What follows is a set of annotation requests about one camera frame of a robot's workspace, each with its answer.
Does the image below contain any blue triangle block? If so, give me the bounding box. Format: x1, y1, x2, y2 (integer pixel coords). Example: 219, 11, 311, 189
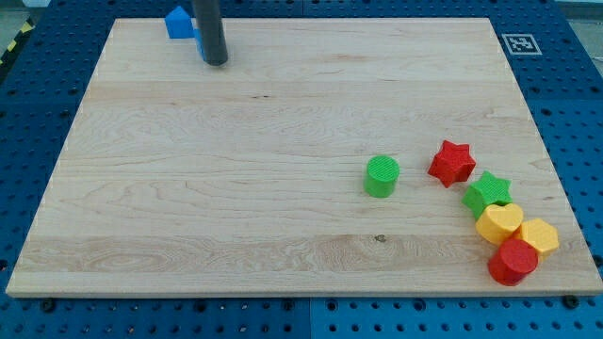
193, 28, 205, 61

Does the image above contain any green cylinder block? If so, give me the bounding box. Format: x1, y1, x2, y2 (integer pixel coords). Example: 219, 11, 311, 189
364, 155, 399, 198

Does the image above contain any light wooden board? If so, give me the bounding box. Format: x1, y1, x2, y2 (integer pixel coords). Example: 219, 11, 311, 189
7, 18, 602, 299

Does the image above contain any red star block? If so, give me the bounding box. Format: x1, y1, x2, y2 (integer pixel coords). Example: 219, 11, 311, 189
428, 139, 476, 187

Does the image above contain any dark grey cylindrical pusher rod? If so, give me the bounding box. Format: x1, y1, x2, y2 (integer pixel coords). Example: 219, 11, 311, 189
191, 0, 228, 66

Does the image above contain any green star block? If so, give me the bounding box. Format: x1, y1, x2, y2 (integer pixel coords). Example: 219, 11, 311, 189
462, 170, 513, 219

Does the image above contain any blue house-shaped block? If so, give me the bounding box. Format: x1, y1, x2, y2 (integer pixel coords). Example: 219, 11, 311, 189
164, 6, 194, 40

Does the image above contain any yellow heart block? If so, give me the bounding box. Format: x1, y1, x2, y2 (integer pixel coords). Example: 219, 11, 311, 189
475, 203, 524, 246

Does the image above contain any red cylinder block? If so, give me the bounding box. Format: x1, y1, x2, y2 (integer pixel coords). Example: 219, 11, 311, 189
487, 238, 539, 286

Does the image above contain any white fiducial marker tag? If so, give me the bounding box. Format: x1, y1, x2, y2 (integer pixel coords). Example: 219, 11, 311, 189
501, 33, 542, 56

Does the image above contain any yellow hexagon block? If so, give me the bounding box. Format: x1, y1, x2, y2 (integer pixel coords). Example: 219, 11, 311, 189
512, 218, 560, 262

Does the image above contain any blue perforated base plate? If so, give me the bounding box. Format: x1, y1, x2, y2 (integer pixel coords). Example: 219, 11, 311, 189
1, 0, 602, 338

